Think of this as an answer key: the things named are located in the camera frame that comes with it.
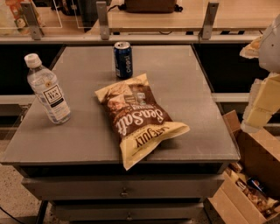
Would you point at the grey upper drawer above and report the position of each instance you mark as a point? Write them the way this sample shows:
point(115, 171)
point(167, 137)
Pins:
point(123, 187)

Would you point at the grey lower drawer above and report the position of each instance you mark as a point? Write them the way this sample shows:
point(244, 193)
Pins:
point(128, 212)

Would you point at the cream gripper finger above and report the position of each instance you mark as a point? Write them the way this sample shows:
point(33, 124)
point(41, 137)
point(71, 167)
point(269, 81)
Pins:
point(263, 103)
point(251, 50)

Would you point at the left metal bracket post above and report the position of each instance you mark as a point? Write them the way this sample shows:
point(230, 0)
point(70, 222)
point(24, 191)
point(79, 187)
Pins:
point(32, 20)

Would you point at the grey drawer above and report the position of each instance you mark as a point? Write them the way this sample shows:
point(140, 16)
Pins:
point(123, 187)
point(128, 212)

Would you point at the right metal bracket post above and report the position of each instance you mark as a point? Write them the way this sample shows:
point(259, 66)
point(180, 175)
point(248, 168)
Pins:
point(207, 27)

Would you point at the middle metal bracket post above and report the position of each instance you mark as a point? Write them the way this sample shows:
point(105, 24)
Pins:
point(101, 7)

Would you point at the metal bracket post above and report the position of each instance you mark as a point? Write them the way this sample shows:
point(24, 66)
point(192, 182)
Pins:
point(32, 20)
point(101, 7)
point(207, 27)

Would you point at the cardboard box with snacks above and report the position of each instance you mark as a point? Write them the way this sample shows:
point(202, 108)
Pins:
point(260, 159)

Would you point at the clear tea water bottle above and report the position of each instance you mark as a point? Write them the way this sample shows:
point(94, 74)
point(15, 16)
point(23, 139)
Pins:
point(46, 87)

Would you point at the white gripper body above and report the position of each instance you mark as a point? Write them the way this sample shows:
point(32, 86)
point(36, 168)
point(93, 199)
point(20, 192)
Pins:
point(271, 50)

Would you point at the colourful snack package top left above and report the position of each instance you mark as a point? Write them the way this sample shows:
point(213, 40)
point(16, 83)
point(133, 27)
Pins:
point(18, 14)

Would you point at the brown sea salt chips bag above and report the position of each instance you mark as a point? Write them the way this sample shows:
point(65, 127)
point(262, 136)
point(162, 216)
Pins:
point(140, 123)

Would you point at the blue pepsi can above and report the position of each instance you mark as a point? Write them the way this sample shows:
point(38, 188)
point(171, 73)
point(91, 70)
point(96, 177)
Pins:
point(123, 60)

